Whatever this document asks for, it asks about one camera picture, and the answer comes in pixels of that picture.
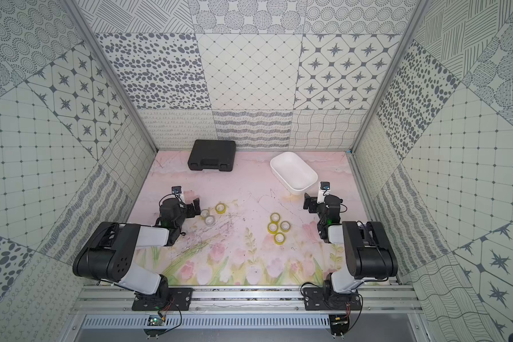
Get yellow tape roll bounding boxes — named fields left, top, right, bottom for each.
left=274, top=232, right=286, bottom=245
left=270, top=212, right=281, bottom=223
left=215, top=203, right=227, bottom=215
left=267, top=222, right=279, bottom=235
left=279, top=221, right=292, bottom=232

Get white plastic storage box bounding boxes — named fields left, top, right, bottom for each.
left=270, top=152, right=318, bottom=195

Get yellow tape roll top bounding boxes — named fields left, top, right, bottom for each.
left=270, top=212, right=281, bottom=223

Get yellow tape roll bottom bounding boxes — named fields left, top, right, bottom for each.
left=274, top=232, right=286, bottom=245

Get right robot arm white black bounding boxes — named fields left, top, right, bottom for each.
left=301, top=191, right=398, bottom=310

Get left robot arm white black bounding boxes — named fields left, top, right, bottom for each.
left=73, top=195, right=201, bottom=314

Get grey clear tape roll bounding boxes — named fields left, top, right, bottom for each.
left=205, top=215, right=215, bottom=227

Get black plastic tool case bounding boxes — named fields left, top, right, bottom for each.
left=188, top=140, right=237, bottom=172

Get left green circuit board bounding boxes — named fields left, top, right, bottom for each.
left=143, top=316, right=166, bottom=339

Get right black controller board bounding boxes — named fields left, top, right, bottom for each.
left=329, top=315, right=351, bottom=339

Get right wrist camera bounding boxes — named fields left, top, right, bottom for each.
left=317, top=181, right=331, bottom=204

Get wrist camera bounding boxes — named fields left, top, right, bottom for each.
left=172, top=186, right=185, bottom=203
left=317, top=181, right=331, bottom=204

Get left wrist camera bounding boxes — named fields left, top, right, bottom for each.
left=172, top=186, right=185, bottom=203

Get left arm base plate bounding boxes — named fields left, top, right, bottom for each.
left=131, top=287, right=194, bottom=312

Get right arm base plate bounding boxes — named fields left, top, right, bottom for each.
left=301, top=286, right=363, bottom=312

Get aluminium mounting rail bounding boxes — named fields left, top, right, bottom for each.
left=73, top=285, right=423, bottom=314

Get white slotted cable duct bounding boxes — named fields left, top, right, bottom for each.
left=82, top=313, right=329, bottom=329

